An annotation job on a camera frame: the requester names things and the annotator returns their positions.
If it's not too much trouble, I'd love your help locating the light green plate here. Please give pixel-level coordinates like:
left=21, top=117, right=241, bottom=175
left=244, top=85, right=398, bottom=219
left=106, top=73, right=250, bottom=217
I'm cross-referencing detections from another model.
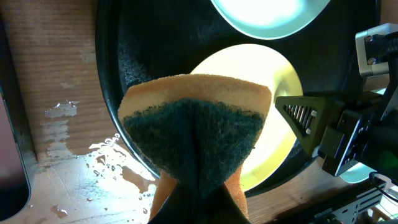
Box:
left=340, top=88, right=386, bottom=184
left=211, top=0, right=330, bottom=40

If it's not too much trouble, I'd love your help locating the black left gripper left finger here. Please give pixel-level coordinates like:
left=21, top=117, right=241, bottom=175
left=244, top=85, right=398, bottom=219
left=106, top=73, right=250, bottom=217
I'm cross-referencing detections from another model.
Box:
left=148, top=186, right=197, bottom=224

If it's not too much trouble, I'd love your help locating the yellow plate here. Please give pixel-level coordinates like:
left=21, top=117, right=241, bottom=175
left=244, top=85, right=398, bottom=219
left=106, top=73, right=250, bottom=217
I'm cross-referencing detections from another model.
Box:
left=192, top=44, right=313, bottom=197

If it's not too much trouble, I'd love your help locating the black rectangular tray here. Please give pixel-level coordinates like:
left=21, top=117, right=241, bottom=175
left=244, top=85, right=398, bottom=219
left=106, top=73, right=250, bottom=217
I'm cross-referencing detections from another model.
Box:
left=1, top=24, right=37, bottom=221

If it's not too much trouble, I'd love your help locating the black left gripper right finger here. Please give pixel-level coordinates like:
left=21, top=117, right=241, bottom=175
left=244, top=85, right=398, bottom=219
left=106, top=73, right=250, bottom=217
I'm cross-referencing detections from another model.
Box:
left=198, top=185, right=250, bottom=224

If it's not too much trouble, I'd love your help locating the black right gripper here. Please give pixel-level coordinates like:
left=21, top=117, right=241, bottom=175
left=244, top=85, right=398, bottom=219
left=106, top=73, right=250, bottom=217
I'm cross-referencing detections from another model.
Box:
left=275, top=95, right=389, bottom=177

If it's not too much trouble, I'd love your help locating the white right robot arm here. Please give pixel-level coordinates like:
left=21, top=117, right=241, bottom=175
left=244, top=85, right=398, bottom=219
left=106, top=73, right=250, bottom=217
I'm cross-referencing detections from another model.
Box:
left=275, top=23, right=397, bottom=183

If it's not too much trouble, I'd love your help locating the orange green scrub sponge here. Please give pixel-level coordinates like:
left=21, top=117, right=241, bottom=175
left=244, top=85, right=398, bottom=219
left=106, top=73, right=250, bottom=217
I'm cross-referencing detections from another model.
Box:
left=118, top=74, right=272, bottom=223

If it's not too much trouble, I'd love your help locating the black round tray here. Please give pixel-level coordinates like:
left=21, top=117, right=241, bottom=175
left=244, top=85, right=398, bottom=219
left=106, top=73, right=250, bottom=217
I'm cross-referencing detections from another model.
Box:
left=96, top=0, right=381, bottom=177

